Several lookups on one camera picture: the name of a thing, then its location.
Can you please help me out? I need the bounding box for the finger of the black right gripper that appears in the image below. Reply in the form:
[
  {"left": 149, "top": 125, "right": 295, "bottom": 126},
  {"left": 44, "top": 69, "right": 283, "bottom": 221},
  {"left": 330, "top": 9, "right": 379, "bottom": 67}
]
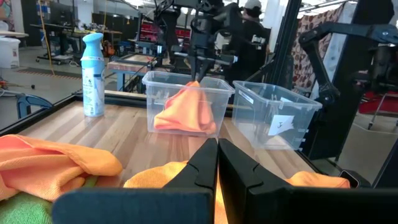
[
  {"left": 190, "top": 63, "right": 201, "bottom": 82},
  {"left": 200, "top": 63, "right": 215, "bottom": 82}
]

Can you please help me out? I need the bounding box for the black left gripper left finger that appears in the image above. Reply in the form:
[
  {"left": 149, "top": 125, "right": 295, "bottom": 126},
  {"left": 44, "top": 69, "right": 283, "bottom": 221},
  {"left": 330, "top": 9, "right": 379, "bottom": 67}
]
[{"left": 52, "top": 138, "right": 218, "bottom": 224}]

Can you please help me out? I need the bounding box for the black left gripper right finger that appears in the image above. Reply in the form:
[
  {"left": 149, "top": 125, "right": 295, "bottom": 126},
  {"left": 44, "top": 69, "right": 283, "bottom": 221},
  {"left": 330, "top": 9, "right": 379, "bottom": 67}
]
[{"left": 218, "top": 138, "right": 398, "bottom": 224}]

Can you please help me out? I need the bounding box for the orange microfiber towel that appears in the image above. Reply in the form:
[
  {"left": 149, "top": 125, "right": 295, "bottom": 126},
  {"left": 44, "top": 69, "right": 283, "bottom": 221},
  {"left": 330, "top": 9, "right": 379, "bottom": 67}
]
[
  {"left": 153, "top": 80, "right": 218, "bottom": 136},
  {"left": 0, "top": 133, "right": 124, "bottom": 202},
  {"left": 123, "top": 160, "right": 351, "bottom": 224}
]

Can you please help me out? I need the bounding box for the green microfiber towel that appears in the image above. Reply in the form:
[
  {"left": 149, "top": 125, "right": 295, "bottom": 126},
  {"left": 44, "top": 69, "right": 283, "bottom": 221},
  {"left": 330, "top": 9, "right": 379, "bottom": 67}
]
[{"left": 0, "top": 175, "right": 99, "bottom": 224}]

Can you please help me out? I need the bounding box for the person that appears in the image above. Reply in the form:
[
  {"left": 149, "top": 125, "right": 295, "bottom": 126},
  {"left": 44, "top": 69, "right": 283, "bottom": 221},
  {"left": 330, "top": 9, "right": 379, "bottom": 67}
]
[{"left": 222, "top": 0, "right": 272, "bottom": 86}]

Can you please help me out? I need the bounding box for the red tool cabinet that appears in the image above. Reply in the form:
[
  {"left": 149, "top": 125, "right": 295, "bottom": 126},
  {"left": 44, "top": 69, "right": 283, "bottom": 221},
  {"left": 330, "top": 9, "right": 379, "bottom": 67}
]
[{"left": 139, "top": 21, "right": 192, "bottom": 43}]

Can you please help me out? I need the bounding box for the blue framed wooden workbench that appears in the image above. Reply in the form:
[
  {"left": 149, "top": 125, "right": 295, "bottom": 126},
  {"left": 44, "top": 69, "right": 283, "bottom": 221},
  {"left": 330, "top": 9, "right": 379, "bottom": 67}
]
[{"left": 106, "top": 53, "right": 158, "bottom": 93}]

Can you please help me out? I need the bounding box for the clear plastic bin with label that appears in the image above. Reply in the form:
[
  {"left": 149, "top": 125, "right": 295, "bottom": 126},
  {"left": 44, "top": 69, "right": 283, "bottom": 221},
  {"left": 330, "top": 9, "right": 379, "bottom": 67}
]
[{"left": 231, "top": 80, "right": 323, "bottom": 151}]

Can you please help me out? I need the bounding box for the red white patterned cloth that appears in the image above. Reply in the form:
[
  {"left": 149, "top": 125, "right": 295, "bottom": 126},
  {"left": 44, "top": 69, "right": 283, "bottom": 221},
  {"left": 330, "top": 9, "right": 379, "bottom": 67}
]
[{"left": 291, "top": 2, "right": 346, "bottom": 93}]

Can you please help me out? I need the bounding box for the blue spray bottle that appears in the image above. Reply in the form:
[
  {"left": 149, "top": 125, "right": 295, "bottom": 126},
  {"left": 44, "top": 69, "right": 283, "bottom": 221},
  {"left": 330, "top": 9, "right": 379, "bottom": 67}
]
[{"left": 80, "top": 32, "right": 106, "bottom": 118}]

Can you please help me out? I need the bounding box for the red floor object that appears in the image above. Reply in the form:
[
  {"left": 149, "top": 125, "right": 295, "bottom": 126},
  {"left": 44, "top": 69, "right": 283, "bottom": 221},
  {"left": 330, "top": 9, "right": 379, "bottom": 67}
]
[{"left": 358, "top": 91, "right": 398, "bottom": 115}]

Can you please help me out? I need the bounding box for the black workbench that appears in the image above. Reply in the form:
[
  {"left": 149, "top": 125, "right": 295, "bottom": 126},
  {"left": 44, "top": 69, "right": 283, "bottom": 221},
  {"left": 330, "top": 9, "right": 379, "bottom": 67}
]
[{"left": 29, "top": 23, "right": 124, "bottom": 66}]

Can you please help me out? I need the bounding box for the white plastic bucket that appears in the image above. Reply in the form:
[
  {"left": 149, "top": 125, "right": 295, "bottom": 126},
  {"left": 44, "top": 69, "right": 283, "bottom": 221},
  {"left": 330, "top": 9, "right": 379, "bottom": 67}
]
[{"left": 0, "top": 37, "right": 21, "bottom": 69}]

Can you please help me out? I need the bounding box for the black jointed frame strut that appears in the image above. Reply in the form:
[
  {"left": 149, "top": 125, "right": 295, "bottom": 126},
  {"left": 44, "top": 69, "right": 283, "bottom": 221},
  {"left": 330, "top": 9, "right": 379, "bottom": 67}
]
[{"left": 298, "top": 21, "right": 398, "bottom": 161}]

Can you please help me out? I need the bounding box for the yellow hanging cable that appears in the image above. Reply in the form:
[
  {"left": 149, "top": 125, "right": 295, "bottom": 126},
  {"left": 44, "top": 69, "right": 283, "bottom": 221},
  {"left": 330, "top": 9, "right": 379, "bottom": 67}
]
[{"left": 37, "top": 0, "right": 56, "bottom": 76}]

